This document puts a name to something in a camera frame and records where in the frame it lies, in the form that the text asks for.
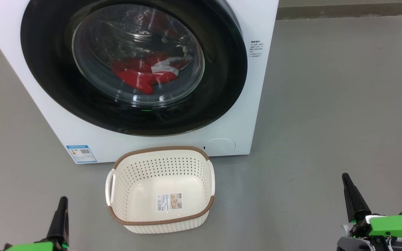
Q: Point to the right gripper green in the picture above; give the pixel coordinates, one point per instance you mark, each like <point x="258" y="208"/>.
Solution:
<point x="393" y="228"/>

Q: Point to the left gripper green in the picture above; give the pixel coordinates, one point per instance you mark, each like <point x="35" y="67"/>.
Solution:
<point x="30" y="246"/>

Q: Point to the black round glass washer door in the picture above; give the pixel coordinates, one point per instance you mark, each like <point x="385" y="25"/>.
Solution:
<point x="47" y="69"/>

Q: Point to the plain red garment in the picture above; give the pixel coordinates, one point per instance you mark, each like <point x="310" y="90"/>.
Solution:
<point x="134" y="78"/>

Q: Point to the red garment with white stripes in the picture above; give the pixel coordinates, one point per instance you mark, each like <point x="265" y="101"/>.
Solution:
<point x="168" y="68"/>

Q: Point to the white printed product tag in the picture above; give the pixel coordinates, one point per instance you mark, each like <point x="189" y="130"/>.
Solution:
<point x="169" y="202"/>

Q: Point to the cream perforated laundry basket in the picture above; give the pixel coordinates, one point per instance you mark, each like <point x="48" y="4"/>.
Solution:
<point x="187" y="184"/>

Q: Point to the white front-load washing machine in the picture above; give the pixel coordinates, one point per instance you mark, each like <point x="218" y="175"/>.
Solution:
<point x="263" y="104"/>

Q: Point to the stainless steel washer drum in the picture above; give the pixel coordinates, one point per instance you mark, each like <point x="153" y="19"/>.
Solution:
<point x="131" y="35"/>

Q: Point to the blue energy label sticker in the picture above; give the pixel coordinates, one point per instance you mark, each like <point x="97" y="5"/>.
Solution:
<point x="81" y="154"/>

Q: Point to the round drain filter cover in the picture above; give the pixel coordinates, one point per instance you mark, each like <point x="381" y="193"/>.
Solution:
<point x="220" y="146"/>

